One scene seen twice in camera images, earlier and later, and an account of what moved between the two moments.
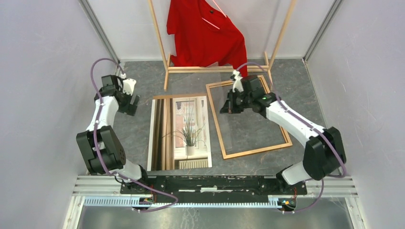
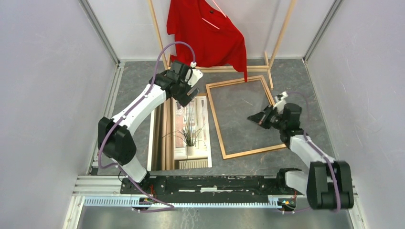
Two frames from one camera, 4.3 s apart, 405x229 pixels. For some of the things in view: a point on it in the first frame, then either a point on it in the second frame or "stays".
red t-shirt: [204, 35] stays
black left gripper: [130, 109] → [184, 99]
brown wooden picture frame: [286, 138] stays
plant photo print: [179, 137] stays
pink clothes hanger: [220, 10] stays
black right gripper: [229, 107] → [261, 118]
